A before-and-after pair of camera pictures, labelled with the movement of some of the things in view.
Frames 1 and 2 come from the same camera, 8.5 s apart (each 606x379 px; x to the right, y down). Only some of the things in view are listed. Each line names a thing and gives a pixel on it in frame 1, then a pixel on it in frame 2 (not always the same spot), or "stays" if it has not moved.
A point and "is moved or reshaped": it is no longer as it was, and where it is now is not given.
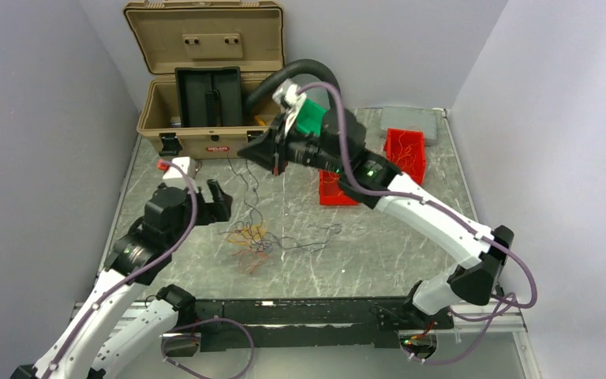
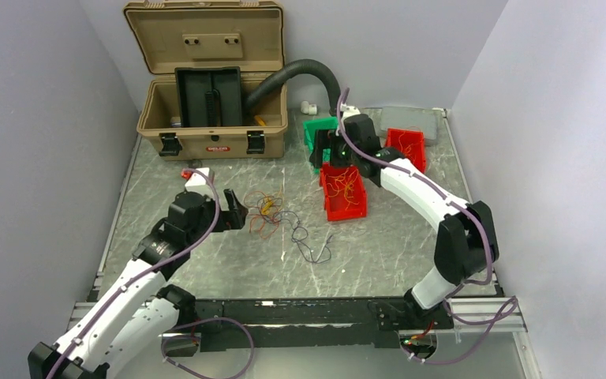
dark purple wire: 245,197 to 307,233
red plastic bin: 406,150 stays
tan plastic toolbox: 202,34 stays
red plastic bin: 329,190 is moved or reshaped
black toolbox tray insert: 209,96 stays
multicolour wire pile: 252,234 to 265,211
